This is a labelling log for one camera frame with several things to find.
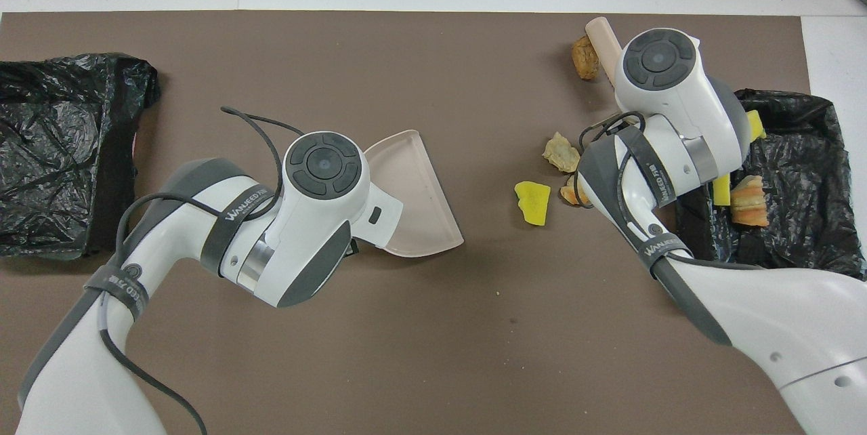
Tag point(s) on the yellow sponge wedge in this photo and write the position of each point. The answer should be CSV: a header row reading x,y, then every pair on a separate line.
x,y
533,202

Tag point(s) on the brown bread roll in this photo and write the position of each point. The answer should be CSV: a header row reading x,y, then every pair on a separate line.
x,y
584,59

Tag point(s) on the pale bread lump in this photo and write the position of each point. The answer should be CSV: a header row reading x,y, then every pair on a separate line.
x,y
561,152

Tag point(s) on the black bag lined bin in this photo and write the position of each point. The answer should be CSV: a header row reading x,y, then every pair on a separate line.
x,y
54,150
806,218

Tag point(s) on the large yellow sponge piece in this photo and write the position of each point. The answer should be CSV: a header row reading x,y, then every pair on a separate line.
x,y
756,127

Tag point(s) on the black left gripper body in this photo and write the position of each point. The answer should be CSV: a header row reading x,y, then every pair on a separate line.
x,y
350,247

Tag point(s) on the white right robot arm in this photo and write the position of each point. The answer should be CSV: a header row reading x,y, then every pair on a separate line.
x,y
660,62

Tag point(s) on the pale striped croissant piece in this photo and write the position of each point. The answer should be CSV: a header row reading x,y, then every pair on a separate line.
x,y
571,194

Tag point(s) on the beige hand brush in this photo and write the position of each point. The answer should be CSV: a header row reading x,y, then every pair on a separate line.
x,y
601,32

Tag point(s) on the golden croissant chunk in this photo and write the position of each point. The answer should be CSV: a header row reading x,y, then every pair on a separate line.
x,y
750,204

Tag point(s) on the brown table mat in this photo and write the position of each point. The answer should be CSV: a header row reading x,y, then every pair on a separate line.
x,y
440,354

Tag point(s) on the beige plastic dustpan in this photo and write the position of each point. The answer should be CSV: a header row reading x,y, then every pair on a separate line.
x,y
420,204

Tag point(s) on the small yellow green sponge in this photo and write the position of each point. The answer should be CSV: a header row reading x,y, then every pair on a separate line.
x,y
722,192

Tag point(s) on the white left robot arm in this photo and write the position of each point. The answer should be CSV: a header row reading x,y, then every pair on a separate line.
x,y
318,218

